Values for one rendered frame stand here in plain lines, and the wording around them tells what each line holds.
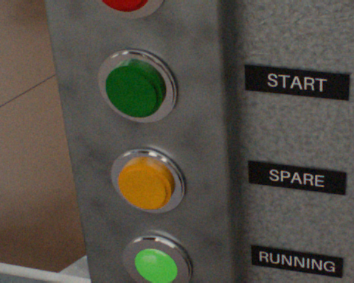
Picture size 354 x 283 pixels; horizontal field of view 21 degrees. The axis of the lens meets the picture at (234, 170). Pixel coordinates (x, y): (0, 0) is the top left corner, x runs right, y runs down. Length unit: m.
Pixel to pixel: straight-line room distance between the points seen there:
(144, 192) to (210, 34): 0.09
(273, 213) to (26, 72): 3.12
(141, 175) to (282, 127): 0.07
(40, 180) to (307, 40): 2.58
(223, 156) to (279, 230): 0.06
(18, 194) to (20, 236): 0.20
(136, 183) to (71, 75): 0.06
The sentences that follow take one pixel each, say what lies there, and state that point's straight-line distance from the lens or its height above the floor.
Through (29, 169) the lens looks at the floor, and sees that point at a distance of 3.02.
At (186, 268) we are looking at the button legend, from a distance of 0.47.
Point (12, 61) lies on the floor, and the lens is 3.65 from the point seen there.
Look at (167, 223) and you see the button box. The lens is 0.46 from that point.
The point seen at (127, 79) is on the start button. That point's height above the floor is 1.48.
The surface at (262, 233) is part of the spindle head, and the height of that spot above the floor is 1.38.
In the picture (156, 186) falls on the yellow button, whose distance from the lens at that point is 0.44.
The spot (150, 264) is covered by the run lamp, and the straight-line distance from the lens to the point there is 0.47.
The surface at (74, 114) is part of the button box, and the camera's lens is 0.44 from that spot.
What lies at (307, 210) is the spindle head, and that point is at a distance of 0.46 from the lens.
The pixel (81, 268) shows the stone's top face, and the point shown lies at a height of 0.87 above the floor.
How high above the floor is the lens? 1.68
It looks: 35 degrees down
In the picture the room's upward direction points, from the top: 3 degrees counter-clockwise
